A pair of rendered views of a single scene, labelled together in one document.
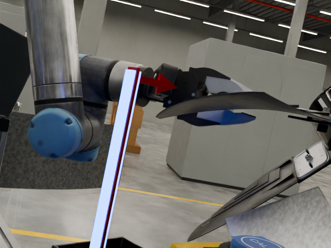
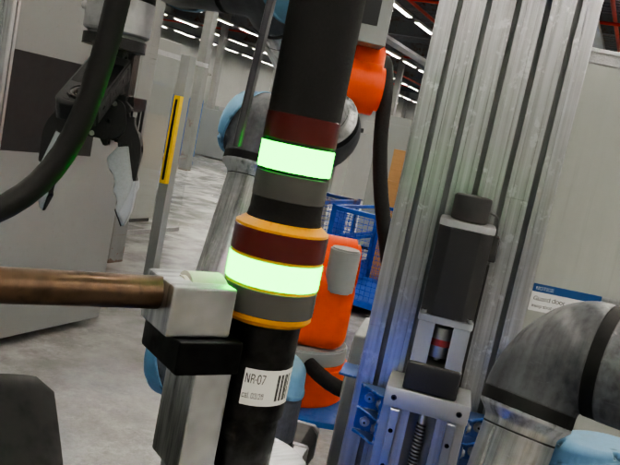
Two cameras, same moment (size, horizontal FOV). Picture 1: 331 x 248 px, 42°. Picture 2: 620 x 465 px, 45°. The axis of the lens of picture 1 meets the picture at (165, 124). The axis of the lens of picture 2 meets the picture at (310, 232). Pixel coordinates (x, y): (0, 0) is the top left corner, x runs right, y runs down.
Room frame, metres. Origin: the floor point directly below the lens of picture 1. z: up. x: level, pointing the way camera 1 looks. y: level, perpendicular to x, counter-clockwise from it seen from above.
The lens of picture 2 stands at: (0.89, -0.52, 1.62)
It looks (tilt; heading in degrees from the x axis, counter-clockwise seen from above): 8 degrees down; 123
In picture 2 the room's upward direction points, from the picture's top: 12 degrees clockwise
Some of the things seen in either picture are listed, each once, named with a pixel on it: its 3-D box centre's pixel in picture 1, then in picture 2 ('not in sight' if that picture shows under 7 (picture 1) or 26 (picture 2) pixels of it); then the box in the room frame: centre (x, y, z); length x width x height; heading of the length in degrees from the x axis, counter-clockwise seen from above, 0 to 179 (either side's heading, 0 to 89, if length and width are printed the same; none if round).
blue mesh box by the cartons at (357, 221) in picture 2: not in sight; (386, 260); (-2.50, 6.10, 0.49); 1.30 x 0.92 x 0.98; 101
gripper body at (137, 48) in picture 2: not in sight; (108, 90); (0.19, 0.07, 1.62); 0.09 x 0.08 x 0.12; 123
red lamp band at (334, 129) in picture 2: not in sight; (302, 129); (0.69, -0.24, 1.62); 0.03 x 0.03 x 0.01
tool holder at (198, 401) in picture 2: not in sight; (232, 383); (0.69, -0.25, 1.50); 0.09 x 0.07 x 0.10; 68
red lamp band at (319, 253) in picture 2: not in sight; (280, 241); (0.69, -0.24, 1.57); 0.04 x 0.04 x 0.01
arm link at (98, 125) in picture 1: (80, 130); not in sight; (0.79, 0.15, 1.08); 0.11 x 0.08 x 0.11; 177
